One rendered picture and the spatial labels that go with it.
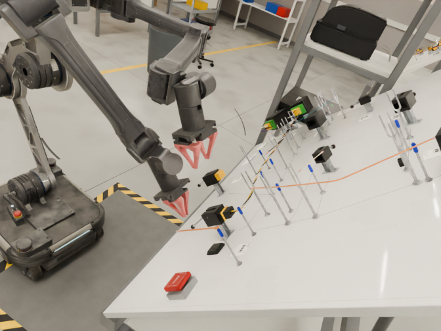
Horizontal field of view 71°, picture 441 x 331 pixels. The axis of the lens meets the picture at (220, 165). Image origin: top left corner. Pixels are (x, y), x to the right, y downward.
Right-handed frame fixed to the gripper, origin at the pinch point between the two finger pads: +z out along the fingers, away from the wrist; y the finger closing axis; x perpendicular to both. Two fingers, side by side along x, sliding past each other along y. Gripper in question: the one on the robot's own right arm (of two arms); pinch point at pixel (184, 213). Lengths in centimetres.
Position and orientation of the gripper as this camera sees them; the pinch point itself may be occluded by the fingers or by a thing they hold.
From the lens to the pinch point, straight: 93.2
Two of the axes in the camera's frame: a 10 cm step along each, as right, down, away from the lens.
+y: 5.2, -4.6, 7.2
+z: 3.8, 8.8, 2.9
